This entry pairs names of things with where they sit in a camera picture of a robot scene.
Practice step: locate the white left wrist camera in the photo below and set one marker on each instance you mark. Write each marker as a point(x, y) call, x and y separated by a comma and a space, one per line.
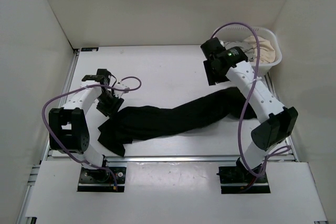
point(121, 89)

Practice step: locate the aluminium table frame rail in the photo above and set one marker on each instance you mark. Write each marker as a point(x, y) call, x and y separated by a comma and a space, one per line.
point(170, 75)

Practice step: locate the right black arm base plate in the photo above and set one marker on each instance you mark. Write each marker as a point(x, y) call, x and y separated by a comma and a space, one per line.
point(234, 181)

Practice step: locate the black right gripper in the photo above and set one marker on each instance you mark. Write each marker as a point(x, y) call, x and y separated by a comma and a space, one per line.
point(211, 78)

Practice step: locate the white front cover board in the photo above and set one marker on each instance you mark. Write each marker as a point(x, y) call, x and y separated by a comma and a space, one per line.
point(186, 192)

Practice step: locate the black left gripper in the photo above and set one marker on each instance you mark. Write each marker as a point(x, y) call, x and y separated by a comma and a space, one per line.
point(112, 110)

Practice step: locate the small dark label sticker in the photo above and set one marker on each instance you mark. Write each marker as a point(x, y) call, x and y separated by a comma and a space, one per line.
point(89, 49)

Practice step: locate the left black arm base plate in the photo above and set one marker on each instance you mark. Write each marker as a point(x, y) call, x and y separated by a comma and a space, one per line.
point(100, 181)

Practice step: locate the grey garment in basket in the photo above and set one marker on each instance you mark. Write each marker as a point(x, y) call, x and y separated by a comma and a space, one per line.
point(248, 49)

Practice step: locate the white plastic laundry basket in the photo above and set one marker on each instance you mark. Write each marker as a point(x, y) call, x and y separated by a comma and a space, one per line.
point(240, 36)

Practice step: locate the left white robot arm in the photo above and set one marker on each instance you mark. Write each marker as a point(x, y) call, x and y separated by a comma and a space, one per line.
point(70, 133)

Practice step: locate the beige garment in basket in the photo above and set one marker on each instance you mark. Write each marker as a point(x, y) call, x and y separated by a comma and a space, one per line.
point(267, 52)

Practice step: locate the black trousers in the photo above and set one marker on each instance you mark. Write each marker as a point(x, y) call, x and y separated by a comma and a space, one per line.
point(148, 122)

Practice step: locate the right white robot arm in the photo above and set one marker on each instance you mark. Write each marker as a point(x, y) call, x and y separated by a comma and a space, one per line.
point(276, 120)

